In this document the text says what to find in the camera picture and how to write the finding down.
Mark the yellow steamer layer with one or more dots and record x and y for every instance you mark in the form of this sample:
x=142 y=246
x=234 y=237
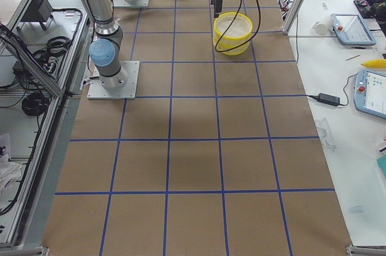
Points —
x=230 y=47
x=231 y=29

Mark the white cup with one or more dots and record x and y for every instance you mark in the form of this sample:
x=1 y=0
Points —
x=323 y=25

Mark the far teach pendant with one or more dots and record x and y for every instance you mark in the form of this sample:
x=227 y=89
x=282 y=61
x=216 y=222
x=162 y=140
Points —
x=351 y=30

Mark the teach pendant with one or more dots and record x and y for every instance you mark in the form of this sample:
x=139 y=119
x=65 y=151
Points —
x=351 y=30
x=369 y=94

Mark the black power adapter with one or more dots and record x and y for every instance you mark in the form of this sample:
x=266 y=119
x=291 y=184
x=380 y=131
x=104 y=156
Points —
x=326 y=99

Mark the clear plastic holder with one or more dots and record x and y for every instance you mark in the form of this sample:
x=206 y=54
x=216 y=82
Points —
x=324 y=133

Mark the grey control box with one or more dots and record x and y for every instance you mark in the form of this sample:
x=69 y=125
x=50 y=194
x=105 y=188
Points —
x=38 y=11

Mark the yellow corn toy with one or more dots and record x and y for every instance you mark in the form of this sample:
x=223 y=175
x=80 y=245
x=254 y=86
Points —
x=377 y=63

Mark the near teach pendant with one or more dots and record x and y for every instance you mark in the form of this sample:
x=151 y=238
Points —
x=369 y=94

